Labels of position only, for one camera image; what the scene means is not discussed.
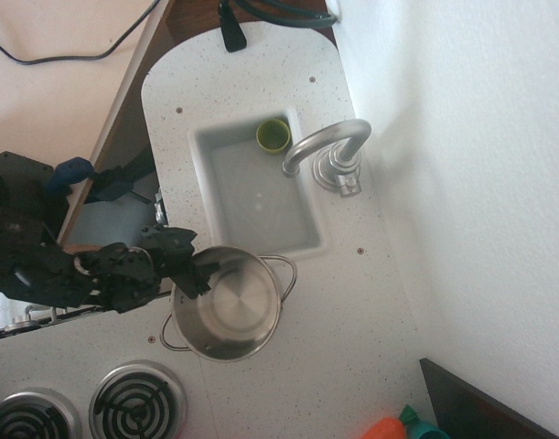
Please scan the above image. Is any grey sink basin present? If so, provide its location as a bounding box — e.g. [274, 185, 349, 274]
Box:
[188, 107, 328, 260]

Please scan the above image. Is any blue clamp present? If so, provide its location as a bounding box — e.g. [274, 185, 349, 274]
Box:
[44, 156, 95, 197]

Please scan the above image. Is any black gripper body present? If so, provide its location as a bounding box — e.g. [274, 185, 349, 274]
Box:
[75, 226, 198, 313]

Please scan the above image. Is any stainless steel pot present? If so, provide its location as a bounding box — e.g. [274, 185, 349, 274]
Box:
[159, 246, 298, 362]

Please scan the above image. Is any dark board corner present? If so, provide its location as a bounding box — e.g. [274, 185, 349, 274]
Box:
[420, 358, 556, 438]

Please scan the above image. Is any stove burner coil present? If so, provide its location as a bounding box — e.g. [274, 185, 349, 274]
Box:
[0, 388, 82, 439]
[89, 360, 188, 438]

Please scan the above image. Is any green hose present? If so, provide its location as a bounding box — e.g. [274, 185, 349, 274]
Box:
[236, 0, 339, 29]

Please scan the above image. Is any black cable on floor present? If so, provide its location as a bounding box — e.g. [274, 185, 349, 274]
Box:
[0, 0, 162, 66]

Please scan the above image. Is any orange toy carrot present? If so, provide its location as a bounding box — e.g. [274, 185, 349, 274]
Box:
[360, 417, 416, 439]

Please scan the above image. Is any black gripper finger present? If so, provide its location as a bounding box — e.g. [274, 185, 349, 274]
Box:
[172, 259, 220, 300]

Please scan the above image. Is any silver stove knob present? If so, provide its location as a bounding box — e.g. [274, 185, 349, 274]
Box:
[3, 305, 40, 334]

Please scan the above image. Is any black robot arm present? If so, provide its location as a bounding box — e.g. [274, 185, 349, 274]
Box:
[0, 207, 220, 313]

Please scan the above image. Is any silver toy faucet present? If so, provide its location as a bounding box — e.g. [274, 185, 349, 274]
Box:
[282, 119, 371, 198]

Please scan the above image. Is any right stove burner coil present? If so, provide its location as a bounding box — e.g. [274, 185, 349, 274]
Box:
[89, 360, 188, 438]

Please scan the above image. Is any teal plastic cup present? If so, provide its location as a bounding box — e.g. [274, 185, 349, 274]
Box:
[398, 404, 449, 439]

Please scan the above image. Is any green plastic cup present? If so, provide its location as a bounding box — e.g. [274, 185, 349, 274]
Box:
[255, 118, 291, 155]

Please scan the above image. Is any left stove burner coil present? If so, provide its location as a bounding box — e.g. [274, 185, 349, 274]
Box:
[0, 388, 82, 439]

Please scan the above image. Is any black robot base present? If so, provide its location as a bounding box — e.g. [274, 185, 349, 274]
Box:
[0, 152, 69, 220]

